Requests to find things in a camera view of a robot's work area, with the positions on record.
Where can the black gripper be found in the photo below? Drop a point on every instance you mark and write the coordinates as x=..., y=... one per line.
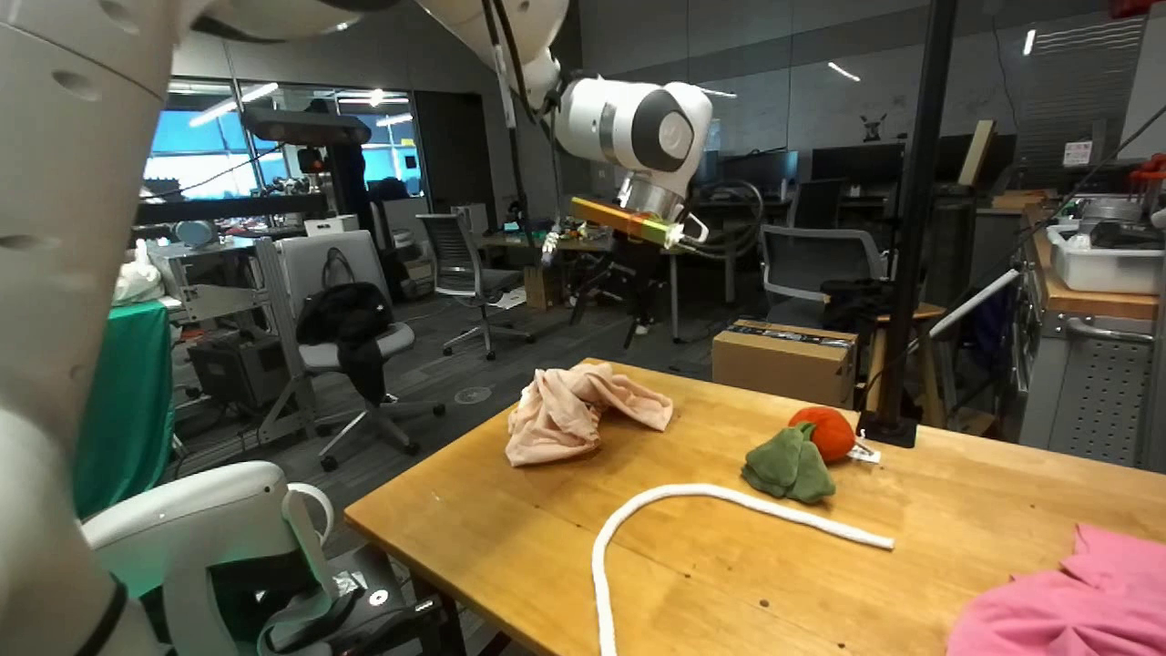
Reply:
x=623, y=261

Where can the black bar-shaped device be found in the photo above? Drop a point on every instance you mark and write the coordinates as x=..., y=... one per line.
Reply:
x=305, y=124

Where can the plush red radish green leaves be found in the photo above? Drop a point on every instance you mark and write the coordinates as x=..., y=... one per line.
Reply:
x=796, y=469

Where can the dark computer monitor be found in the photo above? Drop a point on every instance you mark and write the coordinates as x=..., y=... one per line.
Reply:
x=857, y=166
x=764, y=167

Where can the white plush toy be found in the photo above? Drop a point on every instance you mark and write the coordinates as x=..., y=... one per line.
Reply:
x=137, y=278

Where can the white slanted pole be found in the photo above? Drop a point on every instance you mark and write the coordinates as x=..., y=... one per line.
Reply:
x=972, y=307

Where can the black stand pole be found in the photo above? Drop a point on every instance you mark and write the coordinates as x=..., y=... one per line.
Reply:
x=904, y=243

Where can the white bin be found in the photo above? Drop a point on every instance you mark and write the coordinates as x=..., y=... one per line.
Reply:
x=1104, y=265

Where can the small grey office chair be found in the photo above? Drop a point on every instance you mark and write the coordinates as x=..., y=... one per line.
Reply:
x=451, y=261

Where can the grey cabinet wooden top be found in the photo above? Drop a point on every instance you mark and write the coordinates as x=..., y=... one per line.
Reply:
x=1094, y=389

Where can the black jacket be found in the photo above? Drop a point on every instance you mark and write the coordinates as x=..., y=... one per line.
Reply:
x=346, y=323

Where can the leaning wooden board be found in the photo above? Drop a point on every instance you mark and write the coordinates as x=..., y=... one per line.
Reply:
x=974, y=150

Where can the mesh office chair white frame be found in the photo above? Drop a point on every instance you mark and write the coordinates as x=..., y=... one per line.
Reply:
x=821, y=261

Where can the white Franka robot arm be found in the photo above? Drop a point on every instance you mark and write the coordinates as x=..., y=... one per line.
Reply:
x=622, y=121

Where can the ceiling light strip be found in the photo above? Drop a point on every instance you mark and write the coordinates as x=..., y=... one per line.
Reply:
x=1029, y=46
x=845, y=72

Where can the peach t-shirt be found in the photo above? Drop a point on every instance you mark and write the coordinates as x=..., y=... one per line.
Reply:
x=571, y=414

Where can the pink t-shirt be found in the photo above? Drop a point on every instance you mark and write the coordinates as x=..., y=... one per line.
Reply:
x=1070, y=596

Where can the green cloth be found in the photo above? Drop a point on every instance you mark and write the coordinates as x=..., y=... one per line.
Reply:
x=128, y=401

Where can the brown cardboard box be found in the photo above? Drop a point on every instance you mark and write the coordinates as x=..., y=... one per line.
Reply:
x=776, y=364

